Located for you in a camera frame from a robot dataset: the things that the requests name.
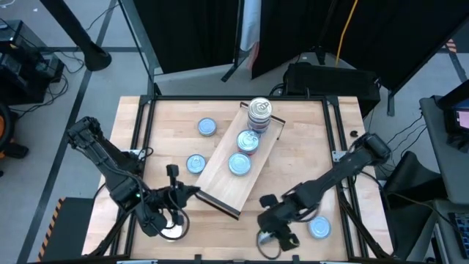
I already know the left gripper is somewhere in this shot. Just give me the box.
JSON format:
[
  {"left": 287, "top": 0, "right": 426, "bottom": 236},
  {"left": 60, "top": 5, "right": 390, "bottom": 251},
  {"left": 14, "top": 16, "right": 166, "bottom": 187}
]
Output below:
[{"left": 157, "top": 164, "right": 201, "bottom": 225}]

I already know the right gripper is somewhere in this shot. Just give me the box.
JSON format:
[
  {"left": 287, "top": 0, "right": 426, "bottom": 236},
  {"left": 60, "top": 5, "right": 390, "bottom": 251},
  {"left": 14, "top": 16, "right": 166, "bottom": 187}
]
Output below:
[{"left": 257, "top": 194, "right": 305, "bottom": 252}]

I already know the Bumble Bee light tuna can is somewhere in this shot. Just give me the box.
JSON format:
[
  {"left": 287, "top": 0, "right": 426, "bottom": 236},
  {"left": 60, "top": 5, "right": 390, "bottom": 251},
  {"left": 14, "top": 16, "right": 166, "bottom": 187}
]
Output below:
[
  {"left": 228, "top": 152, "right": 252, "bottom": 177},
  {"left": 257, "top": 230, "right": 275, "bottom": 246},
  {"left": 308, "top": 216, "right": 333, "bottom": 240},
  {"left": 197, "top": 117, "right": 218, "bottom": 137}
]

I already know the teal tuna can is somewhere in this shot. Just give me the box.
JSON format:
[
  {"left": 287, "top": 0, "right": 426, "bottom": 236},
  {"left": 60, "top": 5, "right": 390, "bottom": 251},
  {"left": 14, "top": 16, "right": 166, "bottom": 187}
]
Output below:
[{"left": 185, "top": 153, "right": 207, "bottom": 175}]

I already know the black hazard-striped platform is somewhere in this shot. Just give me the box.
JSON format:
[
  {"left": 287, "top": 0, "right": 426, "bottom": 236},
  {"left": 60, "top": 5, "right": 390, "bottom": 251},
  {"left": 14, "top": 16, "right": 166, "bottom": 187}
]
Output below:
[{"left": 36, "top": 197, "right": 95, "bottom": 263}]

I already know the black stand foot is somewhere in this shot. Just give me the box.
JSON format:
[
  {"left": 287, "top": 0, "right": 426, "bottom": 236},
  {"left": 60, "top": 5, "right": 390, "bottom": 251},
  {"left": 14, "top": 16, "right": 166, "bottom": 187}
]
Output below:
[{"left": 221, "top": 0, "right": 245, "bottom": 83}]

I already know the black office chair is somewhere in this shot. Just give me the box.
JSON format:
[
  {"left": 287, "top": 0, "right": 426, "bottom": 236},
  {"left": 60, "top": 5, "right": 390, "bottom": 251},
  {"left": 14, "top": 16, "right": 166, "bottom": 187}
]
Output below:
[{"left": 380, "top": 150, "right": 446, "bottom": 261}]

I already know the black equipment box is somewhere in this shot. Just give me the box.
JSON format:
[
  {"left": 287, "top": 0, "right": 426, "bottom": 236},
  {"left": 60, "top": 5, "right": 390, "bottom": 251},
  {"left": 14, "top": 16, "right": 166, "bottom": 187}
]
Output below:
[{"left": 282, "top": 62, "right": 382, "bottom": 118}]

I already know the black curtain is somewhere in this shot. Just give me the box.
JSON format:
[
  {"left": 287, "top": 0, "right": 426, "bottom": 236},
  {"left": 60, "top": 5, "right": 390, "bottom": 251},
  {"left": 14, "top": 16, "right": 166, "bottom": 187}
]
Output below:
[
  {"left": 251, "top": 0, "right": 469, "bottom": 92},
  {"left": 132, "top": 0, "right": 245, "bottom": 74}
]

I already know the grey desk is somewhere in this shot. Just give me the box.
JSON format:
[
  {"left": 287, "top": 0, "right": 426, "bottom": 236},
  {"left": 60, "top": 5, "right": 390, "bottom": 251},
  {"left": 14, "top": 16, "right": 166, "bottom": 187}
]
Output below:
[
  {"left": 419, "top": 95, "right": 469, "bottom": 206},
  {"left": 432, "top": 199, "right": 469, "bottom": 264}
]

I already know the black keyboard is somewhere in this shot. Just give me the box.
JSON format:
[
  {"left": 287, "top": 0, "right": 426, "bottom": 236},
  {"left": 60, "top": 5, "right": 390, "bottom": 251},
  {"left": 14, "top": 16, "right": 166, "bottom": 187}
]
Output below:
[{"left": 447, "top": 211, "right": 469, "bottom": 260}]

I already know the orange black floor machine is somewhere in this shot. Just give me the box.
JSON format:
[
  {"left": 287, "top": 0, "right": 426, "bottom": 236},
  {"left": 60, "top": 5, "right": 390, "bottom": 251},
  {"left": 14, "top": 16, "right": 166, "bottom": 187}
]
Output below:
[{"left": 0, "top": 102, "right": 29, "bottom": 177}]

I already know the black pole with round base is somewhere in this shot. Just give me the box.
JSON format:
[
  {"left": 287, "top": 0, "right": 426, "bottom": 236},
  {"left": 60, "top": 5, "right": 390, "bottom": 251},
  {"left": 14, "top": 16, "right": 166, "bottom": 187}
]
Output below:
[{"left": 39, "top": 0, "right": 113, "bottom": 73}]

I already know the black equipment cart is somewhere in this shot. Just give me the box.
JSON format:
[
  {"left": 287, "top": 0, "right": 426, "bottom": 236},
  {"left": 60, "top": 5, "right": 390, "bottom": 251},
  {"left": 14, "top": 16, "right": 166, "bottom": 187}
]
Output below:
[{"left": 0, "top": 20, "right": 66, "bottom": 107}]

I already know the black monitor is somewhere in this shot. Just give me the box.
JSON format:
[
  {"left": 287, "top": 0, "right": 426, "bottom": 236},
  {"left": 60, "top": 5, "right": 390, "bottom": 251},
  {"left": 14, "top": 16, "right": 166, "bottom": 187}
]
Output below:
[{"left": 437, "top": 79, "right": 469, "bottom": 151}]

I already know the wooden shelf with black frame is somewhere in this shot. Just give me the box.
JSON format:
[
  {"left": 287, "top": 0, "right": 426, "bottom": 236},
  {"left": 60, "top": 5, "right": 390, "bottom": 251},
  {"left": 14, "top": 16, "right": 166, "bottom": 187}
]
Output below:
[{"left": 189, "top": 101, "right": 287, "bottom": 221}]

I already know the black aluminium table frame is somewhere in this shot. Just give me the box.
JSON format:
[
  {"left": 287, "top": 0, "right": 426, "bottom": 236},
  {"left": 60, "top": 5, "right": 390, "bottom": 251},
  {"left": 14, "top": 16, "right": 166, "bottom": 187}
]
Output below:
[{"left": 87, "top": 94, "right": 391, "bottom": 262}]

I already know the grey metal post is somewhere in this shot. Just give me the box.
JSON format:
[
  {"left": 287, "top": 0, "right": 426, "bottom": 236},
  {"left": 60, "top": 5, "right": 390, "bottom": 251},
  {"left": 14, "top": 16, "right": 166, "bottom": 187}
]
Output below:
[{"left": 116, "top": 0, "right": 164, "bottom": 97}]

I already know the yellow cable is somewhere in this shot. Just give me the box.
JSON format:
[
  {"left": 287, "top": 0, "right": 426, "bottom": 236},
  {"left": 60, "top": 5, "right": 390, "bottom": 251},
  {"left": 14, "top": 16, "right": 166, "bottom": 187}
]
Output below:
[{"left": 334, "top": 0, "right": 359, "bottom": 68}]

